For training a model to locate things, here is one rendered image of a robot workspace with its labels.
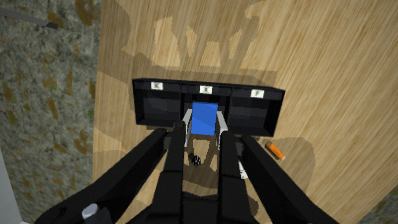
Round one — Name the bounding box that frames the black die with white pips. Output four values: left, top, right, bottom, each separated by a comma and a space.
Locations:
191, 155, 201, 167

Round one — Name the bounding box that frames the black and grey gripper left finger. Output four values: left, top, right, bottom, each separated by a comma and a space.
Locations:
34, 109, 192, 224

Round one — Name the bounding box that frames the white domino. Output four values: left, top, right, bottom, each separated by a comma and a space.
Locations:
239, 161, 248, 179

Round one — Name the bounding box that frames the black rack of bins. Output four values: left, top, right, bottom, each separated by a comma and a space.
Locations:
132, 78, 286, 137

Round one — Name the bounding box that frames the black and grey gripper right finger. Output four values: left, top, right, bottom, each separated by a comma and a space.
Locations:
215, 111, 340, 224

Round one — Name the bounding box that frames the orange aa battery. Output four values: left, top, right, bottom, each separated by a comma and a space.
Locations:
266, 142, 285, 160

